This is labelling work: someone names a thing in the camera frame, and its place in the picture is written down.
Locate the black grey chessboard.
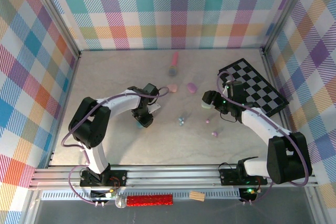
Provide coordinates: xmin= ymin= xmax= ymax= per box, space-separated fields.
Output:
xmin=218 ymin=58 xmax=290 ymax=116

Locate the pink toy microphone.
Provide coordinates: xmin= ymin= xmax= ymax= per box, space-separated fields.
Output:
xmin=167 ymin=51 xmax=180 ymax=78

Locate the red glitter toy microphone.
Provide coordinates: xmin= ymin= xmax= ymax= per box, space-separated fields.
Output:
xmin=114 ymin=194 xmax=174 ymax=209

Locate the black control box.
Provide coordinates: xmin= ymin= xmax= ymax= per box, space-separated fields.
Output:
xmin=238 ymin=187 xmax=258 ymax=201
xmin=90 ymin=189 xmax=118 ymax=200

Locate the small wooden block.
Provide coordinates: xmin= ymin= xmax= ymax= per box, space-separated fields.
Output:
xmin=189 ymin=191 xmax=206 ymax=202

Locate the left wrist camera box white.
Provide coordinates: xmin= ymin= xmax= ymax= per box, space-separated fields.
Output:
xmin=148 ymin=102 xmax=161 ymax=114

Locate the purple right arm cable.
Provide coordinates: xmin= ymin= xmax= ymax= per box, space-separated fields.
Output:
xmin=216 ymin=71 xmax=313 ymax=205

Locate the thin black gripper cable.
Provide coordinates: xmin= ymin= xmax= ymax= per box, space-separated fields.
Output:
xmin=219 ymin=111 xmax=238 ymax=123

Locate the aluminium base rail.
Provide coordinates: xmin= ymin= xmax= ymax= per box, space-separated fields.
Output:
xmin=28 ymin=165 xmax=320 ymax=190

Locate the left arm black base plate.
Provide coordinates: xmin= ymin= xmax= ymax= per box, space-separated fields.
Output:
xmin=79 ymin=169 xmax=128 ymax=188

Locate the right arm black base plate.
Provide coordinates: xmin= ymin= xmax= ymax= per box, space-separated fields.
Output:
xmin=219 ymin=167 xmax=268 ymax=186

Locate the aluminium frame post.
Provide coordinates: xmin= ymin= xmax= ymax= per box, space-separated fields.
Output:
xmin=25 ymin=0 xmax=82 ymax=59
xmin=261 ymin=0 xmax=316 ymax=57

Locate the white slotted cable duct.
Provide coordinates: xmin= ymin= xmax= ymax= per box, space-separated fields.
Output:
xmin=40 ymin=189 xmax=245 ymax=201

